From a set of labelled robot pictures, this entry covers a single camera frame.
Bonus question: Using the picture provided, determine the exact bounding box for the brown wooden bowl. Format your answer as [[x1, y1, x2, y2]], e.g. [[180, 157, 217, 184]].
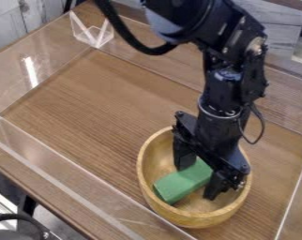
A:
[[135, 127, 252, 229]]

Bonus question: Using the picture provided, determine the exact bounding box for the black table leg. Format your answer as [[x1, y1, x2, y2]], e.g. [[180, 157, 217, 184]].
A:
[[21, 195, 37, 217]]

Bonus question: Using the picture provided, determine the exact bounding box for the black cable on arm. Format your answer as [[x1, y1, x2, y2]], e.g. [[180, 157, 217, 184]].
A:
[[236, 104, 266, 145]]

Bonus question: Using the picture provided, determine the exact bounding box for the black cable lower left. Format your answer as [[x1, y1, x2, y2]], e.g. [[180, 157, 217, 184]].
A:
[[0, 212, 50, 240]]

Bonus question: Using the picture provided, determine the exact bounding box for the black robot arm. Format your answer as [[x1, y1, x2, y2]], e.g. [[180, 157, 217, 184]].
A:
[[142, 0, 269, 201]]

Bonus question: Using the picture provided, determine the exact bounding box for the clear acrylic tray wall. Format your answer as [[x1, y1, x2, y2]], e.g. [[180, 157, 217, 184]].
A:
[[0, 116, 194, 240]]

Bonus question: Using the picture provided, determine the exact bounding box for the clear acrylic corner bracket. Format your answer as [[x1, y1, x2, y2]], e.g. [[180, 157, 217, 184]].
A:
[[69, 11, 113, 49]]

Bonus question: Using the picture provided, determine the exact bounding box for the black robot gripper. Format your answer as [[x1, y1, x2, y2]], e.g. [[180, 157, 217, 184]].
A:
[[172, 99, 250, 201]]

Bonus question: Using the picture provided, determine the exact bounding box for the green rectangular block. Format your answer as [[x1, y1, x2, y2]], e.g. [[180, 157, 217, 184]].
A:
[[151, 158, 212, 205]]

